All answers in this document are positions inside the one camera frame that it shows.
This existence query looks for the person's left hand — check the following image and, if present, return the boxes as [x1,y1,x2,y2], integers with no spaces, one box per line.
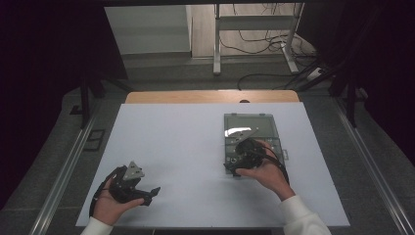
[92,177,145,227]

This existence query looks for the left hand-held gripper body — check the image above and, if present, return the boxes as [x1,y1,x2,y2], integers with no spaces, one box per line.
[108,160,154,207]

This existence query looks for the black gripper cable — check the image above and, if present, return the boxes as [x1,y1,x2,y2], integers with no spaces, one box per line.
[88,165,127,219]
[259,144,292,186]

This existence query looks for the clear grey compartment box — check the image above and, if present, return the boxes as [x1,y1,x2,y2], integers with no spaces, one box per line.
[223,112,290,180]

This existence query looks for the aluminium floor rail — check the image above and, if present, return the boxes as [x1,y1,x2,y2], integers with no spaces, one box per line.
[332,97,415,235]
[28,106,101,235]

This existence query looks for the long black floor cable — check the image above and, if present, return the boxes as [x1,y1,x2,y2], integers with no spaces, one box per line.
[236,72,297,92]

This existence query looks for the white table mat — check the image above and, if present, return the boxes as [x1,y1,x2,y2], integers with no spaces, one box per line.
[75,102,350,228]

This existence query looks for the person's right hand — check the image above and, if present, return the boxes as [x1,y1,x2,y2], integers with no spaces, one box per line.
[234,139,297,202]

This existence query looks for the wooden table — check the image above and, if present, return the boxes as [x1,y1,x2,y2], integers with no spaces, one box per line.
[124,89,300,105]

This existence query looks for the black metal stand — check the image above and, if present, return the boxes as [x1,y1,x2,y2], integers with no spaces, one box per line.
[69,72,107,129]
[328,63,370,128]

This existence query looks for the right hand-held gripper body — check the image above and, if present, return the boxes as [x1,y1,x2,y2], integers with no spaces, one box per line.
[228,127,267,171]

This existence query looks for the black floor plate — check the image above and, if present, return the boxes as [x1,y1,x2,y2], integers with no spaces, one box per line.
[82,128,107,153]

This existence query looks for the dark curtain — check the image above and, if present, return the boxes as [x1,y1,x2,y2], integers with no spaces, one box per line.
[0,0,129,210]
[295,0,415,165]

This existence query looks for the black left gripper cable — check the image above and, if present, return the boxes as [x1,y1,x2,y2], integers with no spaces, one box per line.
[88,165,127,219]

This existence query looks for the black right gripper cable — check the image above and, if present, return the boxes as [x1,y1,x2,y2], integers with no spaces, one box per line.
[259,144,292,186]

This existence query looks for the white power strip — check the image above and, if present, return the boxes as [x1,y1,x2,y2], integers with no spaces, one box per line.
[306,67,325,81]

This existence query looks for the white metal desk frame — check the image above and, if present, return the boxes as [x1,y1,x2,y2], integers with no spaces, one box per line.
[212,3,305,76]

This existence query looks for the tangle of black cables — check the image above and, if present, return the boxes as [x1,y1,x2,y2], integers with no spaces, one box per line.
[217,3,317,58]

